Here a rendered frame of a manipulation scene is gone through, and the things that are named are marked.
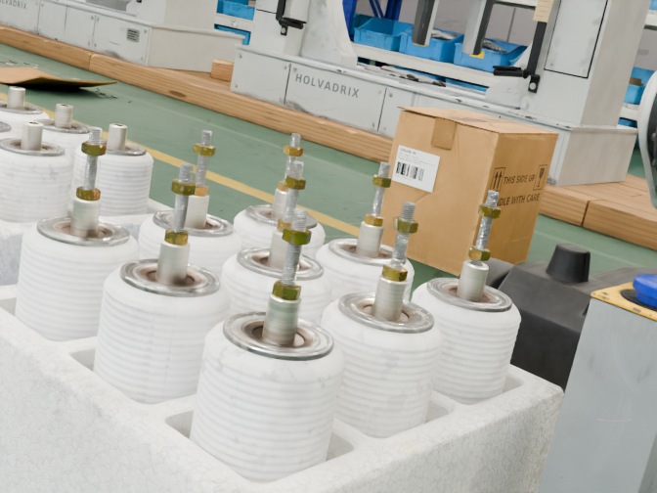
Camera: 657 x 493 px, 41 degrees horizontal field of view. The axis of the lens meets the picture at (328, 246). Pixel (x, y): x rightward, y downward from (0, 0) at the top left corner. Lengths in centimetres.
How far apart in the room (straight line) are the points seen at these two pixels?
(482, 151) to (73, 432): 123
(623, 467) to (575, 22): 226
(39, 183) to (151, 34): 295
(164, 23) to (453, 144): 239
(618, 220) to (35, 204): 187
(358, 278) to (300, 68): 255
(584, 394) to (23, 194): 65
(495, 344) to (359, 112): 243
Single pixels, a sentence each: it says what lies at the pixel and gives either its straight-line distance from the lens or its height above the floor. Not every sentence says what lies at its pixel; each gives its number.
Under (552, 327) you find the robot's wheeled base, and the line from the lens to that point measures 104.
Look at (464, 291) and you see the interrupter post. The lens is 77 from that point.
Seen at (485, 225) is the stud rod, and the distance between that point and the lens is 76.
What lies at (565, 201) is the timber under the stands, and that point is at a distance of 266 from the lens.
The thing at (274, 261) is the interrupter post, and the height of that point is 26.
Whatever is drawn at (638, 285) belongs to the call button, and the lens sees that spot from 64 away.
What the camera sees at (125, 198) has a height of 20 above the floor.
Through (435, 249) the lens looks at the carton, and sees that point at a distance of 182.
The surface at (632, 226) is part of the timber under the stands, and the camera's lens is 259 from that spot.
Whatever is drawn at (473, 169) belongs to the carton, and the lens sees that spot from 176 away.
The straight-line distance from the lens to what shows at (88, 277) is 73.
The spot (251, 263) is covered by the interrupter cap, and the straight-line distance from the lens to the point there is 74.
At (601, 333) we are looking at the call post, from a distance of 64.
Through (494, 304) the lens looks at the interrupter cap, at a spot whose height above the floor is 25.
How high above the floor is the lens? 47
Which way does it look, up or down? 15 degrees down
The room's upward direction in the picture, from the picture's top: 11 degrees clockwise
